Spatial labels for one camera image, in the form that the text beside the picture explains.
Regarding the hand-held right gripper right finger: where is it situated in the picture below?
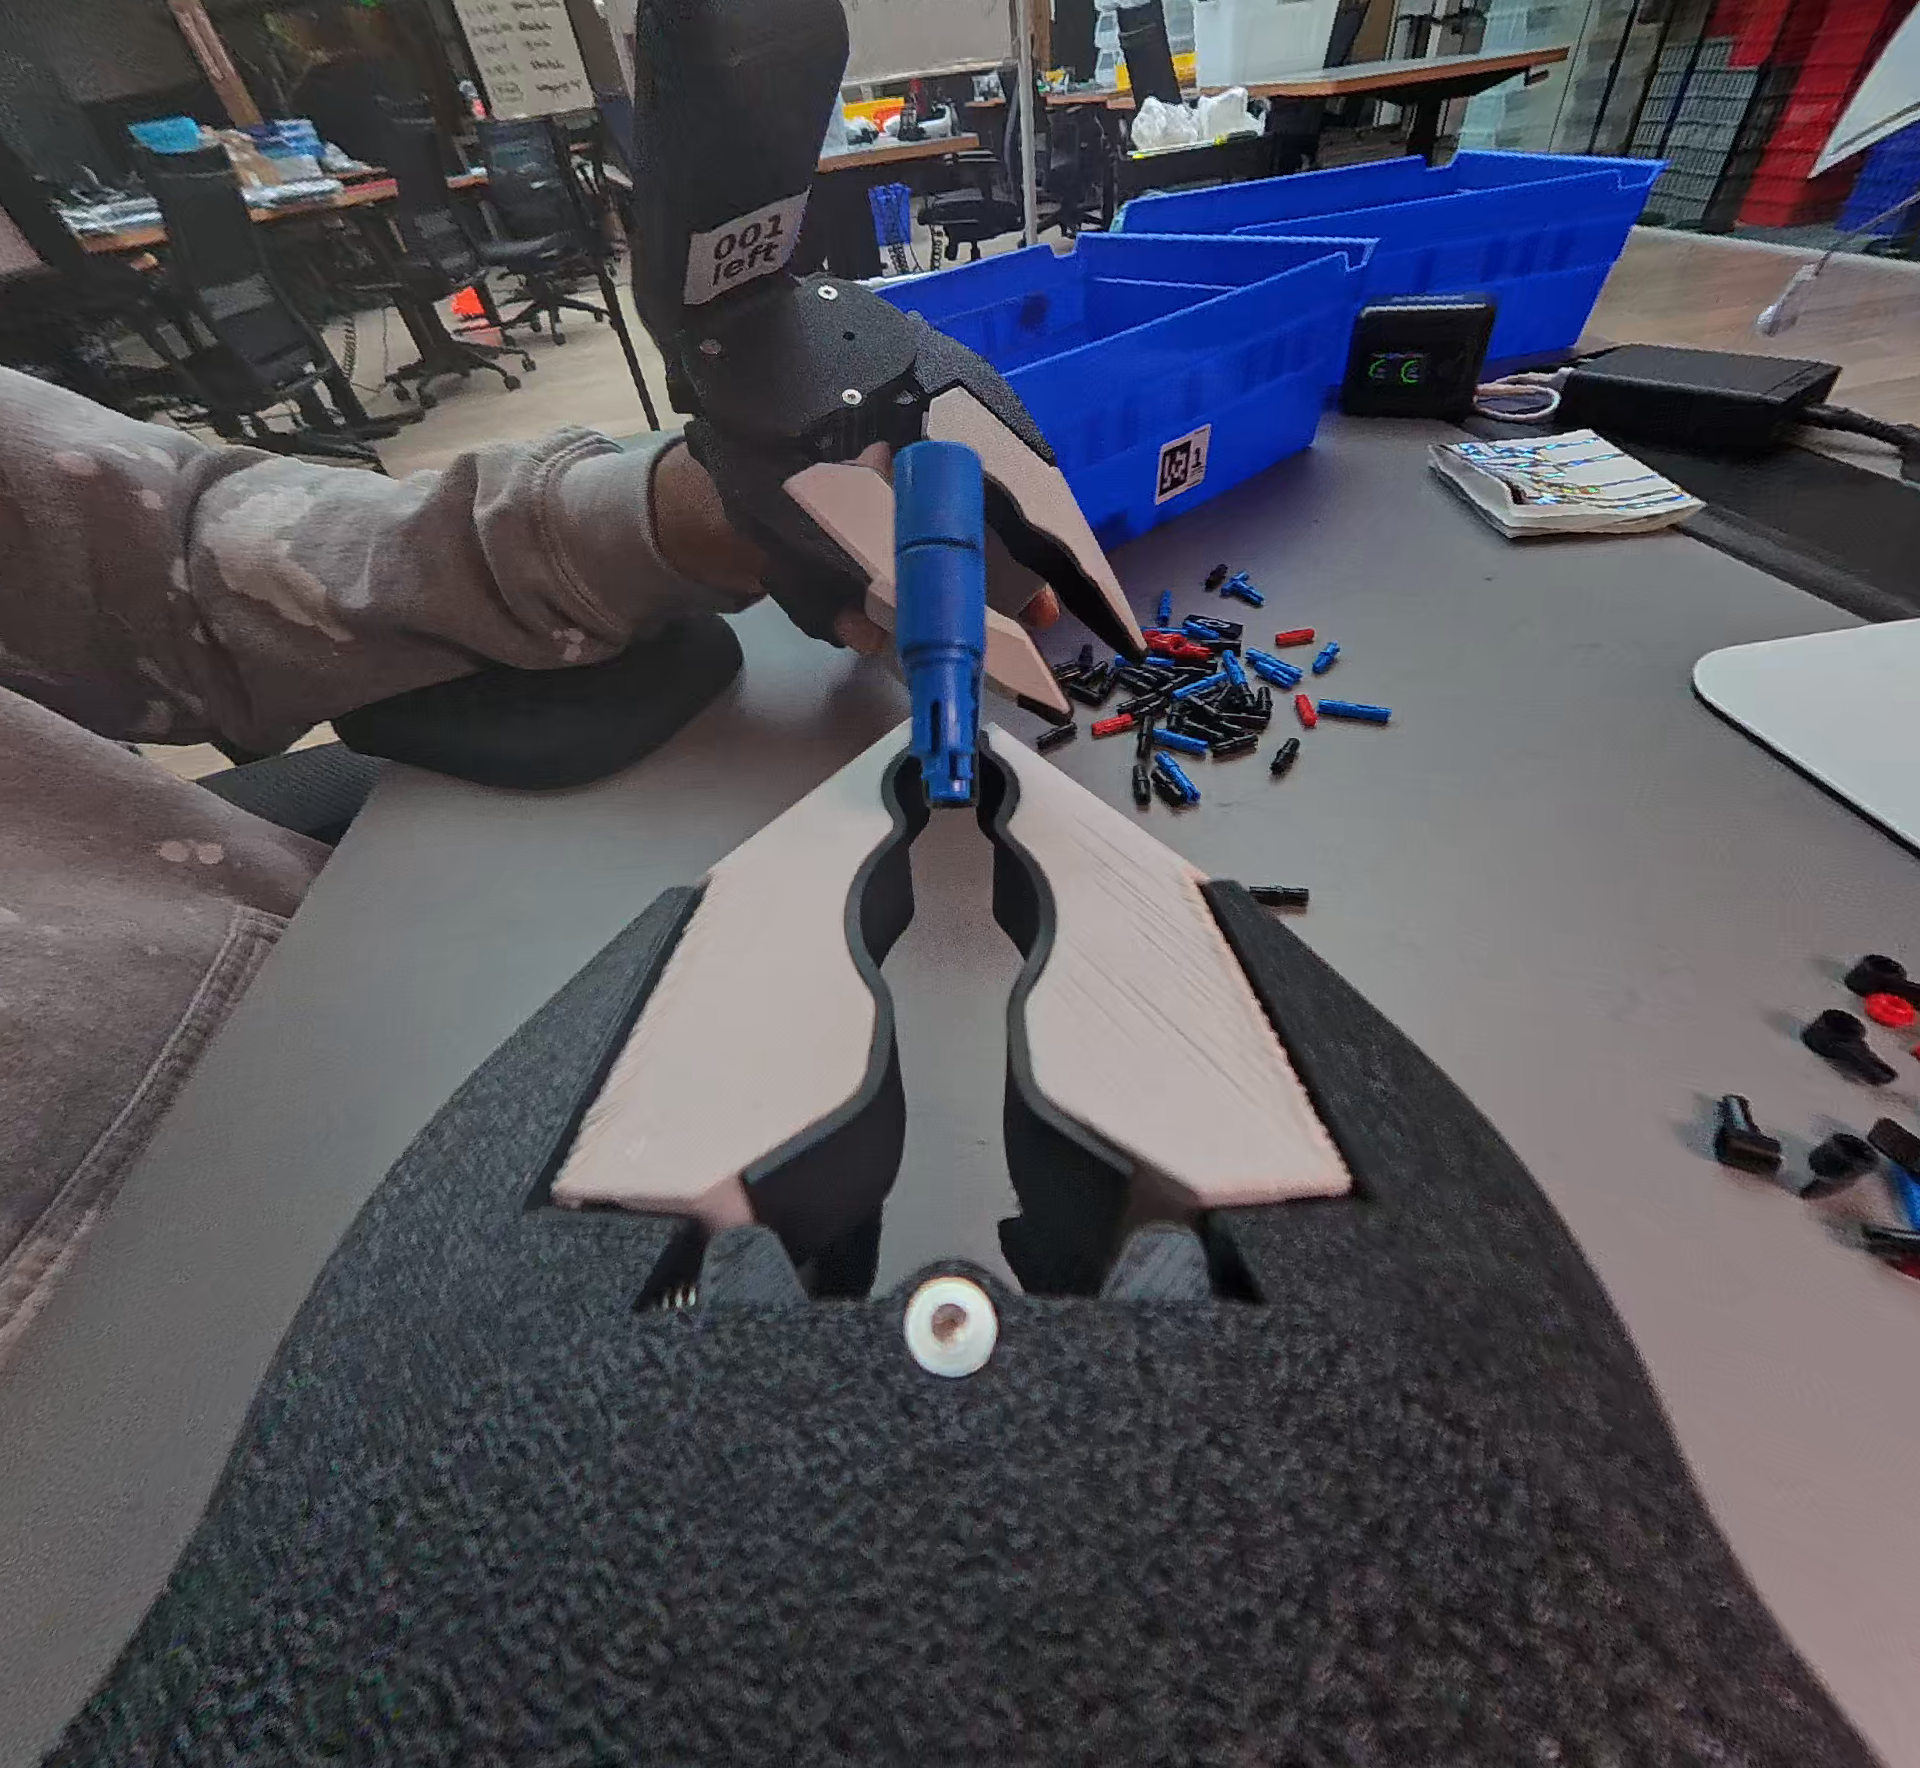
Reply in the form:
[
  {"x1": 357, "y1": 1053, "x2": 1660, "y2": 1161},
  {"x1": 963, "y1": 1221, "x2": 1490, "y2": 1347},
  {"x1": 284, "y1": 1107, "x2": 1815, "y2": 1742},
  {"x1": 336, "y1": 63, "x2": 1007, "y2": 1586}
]
[{"x1": 980, "y1": 725, "x2": 1352, "y2": 1218}]

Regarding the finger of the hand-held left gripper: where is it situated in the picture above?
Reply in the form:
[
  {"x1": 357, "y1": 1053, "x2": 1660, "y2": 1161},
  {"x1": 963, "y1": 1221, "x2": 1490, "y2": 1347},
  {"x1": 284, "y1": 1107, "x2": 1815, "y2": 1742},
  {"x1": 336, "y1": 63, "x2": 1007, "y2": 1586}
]
[
  {"x1": 780, "y1": 440, "x2": 1073, "y2": 720},
  {"x1": 926, "y1": 385, "x2": 1147, "y2": 666}
]

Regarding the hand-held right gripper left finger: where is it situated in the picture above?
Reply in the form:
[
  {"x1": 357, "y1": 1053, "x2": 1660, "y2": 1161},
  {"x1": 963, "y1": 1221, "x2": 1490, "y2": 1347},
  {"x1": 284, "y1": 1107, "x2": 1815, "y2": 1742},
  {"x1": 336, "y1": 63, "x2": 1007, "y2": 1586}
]
[{"x1": 552, "y1": 721, "x2": 919, "y2": 1231}]

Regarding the blue cylindrical toy part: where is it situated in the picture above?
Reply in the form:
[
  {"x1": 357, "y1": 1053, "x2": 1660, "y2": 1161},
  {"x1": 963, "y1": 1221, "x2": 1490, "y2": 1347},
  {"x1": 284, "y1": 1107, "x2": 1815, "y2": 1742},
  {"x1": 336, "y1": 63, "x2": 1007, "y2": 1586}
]
[{"x1": 891, "y1": 438, "x2": 990, "y2": 811}]

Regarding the pile of small toy pins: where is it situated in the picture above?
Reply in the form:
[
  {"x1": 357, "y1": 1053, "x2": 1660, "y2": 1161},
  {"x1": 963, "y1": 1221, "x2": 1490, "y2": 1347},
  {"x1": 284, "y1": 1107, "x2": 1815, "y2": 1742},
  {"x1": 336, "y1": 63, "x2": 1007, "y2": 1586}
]
[{"x1": 1033, "y1": 564, "x2": 1397, "y2": 912}]

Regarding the person's left forearm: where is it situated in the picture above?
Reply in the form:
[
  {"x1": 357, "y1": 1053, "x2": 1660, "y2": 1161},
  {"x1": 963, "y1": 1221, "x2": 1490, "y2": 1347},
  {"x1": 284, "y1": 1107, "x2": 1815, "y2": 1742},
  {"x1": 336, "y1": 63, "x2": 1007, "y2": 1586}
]
[{"x1": 0, "y1": 365, "x2": 737, "y2": 767}]

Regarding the grey desk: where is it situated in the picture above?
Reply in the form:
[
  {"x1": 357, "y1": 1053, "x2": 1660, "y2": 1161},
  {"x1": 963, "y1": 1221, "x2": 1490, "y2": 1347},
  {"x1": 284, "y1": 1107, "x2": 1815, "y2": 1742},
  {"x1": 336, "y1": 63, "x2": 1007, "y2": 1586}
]
[{"x1": 0, "y1": 222, "x2": 1920, "y2": 1763}]

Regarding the cluttered office desk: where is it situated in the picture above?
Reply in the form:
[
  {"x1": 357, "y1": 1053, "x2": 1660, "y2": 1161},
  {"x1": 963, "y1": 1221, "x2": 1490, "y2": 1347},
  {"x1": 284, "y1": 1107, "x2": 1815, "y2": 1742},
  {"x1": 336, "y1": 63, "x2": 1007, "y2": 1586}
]
[{"x1": 58, "y1": 119, "x2": 497, "y2": 262}]

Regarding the long wooden-top office desk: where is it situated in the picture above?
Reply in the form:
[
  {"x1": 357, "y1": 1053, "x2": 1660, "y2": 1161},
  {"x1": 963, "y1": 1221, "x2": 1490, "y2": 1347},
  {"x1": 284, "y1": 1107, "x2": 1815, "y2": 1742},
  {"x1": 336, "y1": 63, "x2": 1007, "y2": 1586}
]
[{"x1": 1050, "y1": 43, "x2": 1571, "y2": 224}]

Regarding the person's left hand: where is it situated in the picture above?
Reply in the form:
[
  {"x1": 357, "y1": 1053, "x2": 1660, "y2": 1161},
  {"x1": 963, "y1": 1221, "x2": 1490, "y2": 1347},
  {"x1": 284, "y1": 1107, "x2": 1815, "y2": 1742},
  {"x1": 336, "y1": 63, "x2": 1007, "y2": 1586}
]
[{"x1": 651, "y1": 437, "x2": 904, "y2": 661}]

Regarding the blue plastic bin white tag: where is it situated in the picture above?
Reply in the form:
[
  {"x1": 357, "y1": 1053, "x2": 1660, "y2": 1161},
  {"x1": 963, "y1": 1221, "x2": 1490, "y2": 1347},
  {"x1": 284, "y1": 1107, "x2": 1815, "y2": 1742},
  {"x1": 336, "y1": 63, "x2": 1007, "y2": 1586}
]
[{"x1": 874, "y1": 231, "x2": 1379, "y2": 549}]

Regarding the black office chair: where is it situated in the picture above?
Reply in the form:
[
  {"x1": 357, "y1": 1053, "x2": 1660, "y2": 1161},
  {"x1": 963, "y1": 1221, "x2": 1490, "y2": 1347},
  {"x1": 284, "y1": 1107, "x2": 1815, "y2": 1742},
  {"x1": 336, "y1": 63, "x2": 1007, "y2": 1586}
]
[
  {"x1": 126, "y1": 141, "x2": 394, "y2": 464},
  {"x1": 476, "y1": 114, "x2": 614, "y2": 344},
  {"x1": 359, "y1": 104, "x2": 537, "y2": 411}
]

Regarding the flip chart sheet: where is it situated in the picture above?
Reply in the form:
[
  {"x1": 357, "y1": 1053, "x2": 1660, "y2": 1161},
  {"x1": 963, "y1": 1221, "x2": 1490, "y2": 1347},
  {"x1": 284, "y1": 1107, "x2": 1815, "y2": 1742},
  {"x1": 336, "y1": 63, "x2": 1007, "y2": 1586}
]
[{"x1": 423, "y1": 0, "x2": 597, "y2": 123}]

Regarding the white plastic bags bundle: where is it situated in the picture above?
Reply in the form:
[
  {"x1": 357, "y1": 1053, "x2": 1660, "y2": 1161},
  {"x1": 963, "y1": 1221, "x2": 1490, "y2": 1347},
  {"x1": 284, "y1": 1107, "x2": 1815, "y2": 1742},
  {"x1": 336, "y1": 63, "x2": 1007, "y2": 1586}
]
[{"x1": 1127, "y1": 87, "x2": 1268, "y2": 151}]

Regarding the black charger box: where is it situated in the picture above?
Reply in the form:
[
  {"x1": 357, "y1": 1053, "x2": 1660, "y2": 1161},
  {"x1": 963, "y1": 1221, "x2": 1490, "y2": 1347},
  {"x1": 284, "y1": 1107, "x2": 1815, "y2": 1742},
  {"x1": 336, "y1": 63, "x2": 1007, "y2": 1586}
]
[{"x1": 1340, "y1": 294, "x2": 1499, "y2": 420}]

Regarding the stack of clear plastic boxes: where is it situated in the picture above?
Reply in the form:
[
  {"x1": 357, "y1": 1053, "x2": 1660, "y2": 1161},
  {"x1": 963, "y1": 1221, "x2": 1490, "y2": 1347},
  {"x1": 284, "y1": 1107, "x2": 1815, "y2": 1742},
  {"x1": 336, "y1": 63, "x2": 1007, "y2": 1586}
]
[{"x1": 1091, "y1": 0, "x2": 1219, "y2": 89}]

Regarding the holographic sticker sheet pad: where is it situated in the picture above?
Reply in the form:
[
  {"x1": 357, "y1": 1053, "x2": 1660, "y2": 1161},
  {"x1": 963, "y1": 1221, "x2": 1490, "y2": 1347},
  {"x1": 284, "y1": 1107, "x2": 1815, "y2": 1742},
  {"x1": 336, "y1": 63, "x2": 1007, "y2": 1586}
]
[{"x1": 1427, "y1": 429, "x2": 1705, "y2": 540}]

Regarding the white plastic storage box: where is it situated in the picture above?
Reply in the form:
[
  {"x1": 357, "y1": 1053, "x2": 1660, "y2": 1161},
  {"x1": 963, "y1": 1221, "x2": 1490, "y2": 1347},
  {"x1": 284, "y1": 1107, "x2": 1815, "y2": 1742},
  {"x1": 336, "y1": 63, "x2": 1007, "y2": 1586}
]
[{"x1": 1190, "y1": 0, "x2": 1357, "y2": 89}]

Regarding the person's torso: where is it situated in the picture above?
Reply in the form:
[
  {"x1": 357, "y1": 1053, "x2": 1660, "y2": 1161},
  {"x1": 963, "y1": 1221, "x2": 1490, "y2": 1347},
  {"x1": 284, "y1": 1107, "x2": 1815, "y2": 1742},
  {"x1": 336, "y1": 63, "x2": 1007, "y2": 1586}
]
[{"x1": 0, "y1": 688, "x2": 332, "y2": 1364}]

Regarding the black power adapter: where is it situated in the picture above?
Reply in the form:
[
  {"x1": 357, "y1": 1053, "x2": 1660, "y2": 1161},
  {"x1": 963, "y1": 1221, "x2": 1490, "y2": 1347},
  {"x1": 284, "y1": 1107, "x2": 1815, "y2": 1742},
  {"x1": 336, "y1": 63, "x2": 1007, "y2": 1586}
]
[{"x1": 1559, "y1": 342, "x2": 1845, "y2": 456}]

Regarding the pile of mixed coloured bricks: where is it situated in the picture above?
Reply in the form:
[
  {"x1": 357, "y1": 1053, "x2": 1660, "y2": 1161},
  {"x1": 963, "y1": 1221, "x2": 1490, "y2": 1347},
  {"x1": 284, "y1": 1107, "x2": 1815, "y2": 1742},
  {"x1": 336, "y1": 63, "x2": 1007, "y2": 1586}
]
[{"x1": 1709, "y1": 949, "x2": 1920, "y2": 1262}]

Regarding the rack of red blue bins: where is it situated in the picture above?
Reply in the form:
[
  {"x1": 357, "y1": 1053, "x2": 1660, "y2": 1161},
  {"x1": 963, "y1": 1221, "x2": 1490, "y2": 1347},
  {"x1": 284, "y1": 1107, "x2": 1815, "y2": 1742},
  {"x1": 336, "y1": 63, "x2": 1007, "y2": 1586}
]
[{"x1": 1626, "y1": 0, "x2": 1920, "y2": 232}]

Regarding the white plug cable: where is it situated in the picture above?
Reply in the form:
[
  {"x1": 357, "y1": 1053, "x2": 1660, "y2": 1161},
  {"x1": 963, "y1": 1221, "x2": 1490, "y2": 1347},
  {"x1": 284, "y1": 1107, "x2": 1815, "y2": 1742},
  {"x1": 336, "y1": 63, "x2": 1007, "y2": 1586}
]
[{"x1": 1754, "y1": 222, "x2": 1920, "y2": 341}]

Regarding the black power cable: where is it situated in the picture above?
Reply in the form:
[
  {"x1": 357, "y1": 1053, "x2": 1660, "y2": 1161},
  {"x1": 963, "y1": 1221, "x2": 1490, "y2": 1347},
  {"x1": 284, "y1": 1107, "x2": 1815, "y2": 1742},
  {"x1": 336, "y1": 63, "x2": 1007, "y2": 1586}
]
[{"x1": 1800, "y1": 400, "x2": 1920, "y2": 481}]

